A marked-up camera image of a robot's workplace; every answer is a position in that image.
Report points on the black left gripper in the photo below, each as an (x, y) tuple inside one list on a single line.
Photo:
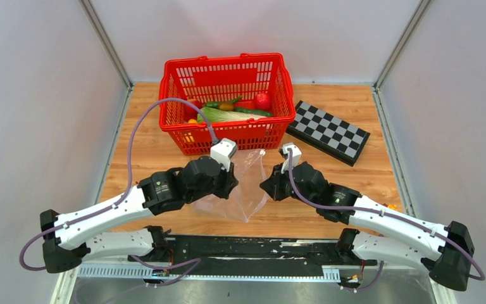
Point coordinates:
[(230, 182)]

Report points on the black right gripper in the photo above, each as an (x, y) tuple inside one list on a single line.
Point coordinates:
[(273, 185)]

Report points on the clear zip top bag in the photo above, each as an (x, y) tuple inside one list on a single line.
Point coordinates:
[(247, 197)]

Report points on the green white napa cabbage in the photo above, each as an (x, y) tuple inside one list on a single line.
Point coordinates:
[(216, 116)]

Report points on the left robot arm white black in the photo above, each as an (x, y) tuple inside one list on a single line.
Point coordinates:
[(65, 243)]

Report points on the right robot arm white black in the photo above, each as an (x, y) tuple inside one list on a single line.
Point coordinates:
[(377, 232)]

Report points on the dark green cucumber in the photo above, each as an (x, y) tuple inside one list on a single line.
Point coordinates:
[(253, 112)]

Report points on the black white checkerboard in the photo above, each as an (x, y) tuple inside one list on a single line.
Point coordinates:
[(328, 133)]

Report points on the brown yellow fruit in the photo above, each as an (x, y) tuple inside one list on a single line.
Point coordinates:
[(225, 106)]

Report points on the red apple left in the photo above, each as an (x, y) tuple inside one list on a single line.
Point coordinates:
[(189, 112)]

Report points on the red apple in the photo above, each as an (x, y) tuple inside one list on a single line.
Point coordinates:
[(262, 101), (189, 112)]

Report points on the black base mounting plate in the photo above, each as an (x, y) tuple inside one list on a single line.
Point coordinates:
[(254, 256)]

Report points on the green chili pepper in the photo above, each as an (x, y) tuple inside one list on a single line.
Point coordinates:
[(214, 104)]

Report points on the red apple right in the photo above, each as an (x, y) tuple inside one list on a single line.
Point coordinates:
[(262, 101)]

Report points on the red plastic shopping basket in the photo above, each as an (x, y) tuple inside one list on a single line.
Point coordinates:
[(247, 98)]

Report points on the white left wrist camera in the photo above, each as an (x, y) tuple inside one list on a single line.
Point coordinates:
[(223, 151)]

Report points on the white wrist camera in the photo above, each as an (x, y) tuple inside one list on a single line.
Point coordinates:
[(223, 151), (291, 154)]

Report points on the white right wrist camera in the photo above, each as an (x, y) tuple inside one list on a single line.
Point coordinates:
[(291, 154)]

